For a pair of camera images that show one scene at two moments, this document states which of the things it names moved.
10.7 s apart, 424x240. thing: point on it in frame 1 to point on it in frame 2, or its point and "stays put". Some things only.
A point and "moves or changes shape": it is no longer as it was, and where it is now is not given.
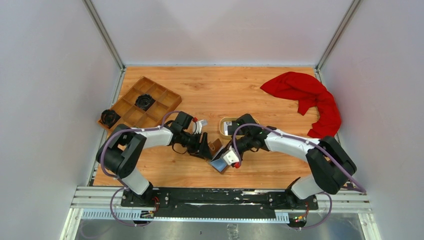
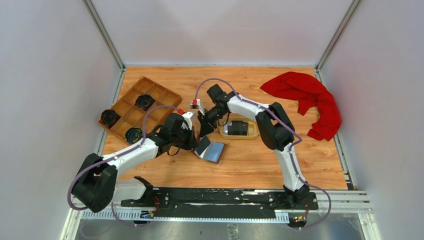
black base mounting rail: [214, 202] stays put
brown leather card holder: [220, 163] moves or changes shape
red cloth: [309, 91] stays put
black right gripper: [227, 147] to [206, 126]
